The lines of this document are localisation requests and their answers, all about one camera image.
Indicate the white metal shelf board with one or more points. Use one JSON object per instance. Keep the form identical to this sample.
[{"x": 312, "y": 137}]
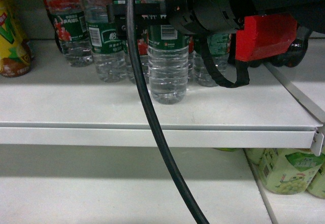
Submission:
[{"x": 55, "y": 104}]

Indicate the right cola bottle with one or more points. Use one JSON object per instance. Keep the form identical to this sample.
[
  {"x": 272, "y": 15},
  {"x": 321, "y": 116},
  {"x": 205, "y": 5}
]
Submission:
[{"x": 293, "y": 56}]

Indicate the red block mount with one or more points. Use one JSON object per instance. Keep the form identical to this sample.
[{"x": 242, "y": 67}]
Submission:
[{"x": 265, "y": 36}]

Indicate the green grape drink bottle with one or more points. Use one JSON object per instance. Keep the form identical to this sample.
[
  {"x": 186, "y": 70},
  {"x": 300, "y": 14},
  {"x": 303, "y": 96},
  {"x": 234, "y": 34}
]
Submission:
[{"x": 288, "y": 171}]

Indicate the hidden rear water bottle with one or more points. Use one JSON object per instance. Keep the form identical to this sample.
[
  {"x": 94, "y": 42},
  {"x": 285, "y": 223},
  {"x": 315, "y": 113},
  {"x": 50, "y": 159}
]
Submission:
[{"x": 190, "y": 58}]

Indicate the far left water bottle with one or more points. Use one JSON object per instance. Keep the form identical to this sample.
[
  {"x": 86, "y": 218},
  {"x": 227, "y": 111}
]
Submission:
[{"x": 70, "y": 26}]

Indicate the rear green drink bottle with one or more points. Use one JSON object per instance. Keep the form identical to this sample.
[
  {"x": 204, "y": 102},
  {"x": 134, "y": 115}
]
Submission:
[{"x": 254, "y": 154}]

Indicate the right green drink bottle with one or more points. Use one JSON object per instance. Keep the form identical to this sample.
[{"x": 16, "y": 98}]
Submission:
[{"x": 316, "y": 187}]

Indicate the right water bottle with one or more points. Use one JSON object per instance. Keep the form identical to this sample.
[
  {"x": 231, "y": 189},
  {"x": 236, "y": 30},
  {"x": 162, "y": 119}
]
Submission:
[{"x": 219, "y": 46}]

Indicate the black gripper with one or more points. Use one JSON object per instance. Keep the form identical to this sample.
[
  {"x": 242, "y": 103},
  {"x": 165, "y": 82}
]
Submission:
[{"x": 124, "y": 14}]

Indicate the clear water bottle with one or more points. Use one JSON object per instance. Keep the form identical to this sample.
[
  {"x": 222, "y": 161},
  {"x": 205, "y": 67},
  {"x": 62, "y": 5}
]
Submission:
[{"x": 168, "y": 64}]

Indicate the yellow lemon tea bottle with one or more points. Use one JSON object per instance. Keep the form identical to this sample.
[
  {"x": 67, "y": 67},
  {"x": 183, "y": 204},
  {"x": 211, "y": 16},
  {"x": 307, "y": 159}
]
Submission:
[{"x": 16, "y": 54}]

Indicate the middle rear water bottle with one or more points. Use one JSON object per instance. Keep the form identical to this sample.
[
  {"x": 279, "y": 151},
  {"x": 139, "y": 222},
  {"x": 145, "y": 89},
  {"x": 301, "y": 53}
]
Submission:
[{"x": 142, "y": 47}]

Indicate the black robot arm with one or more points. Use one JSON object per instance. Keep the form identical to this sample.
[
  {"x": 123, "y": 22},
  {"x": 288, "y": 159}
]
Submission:
[{"x": 205, "y": 17}]

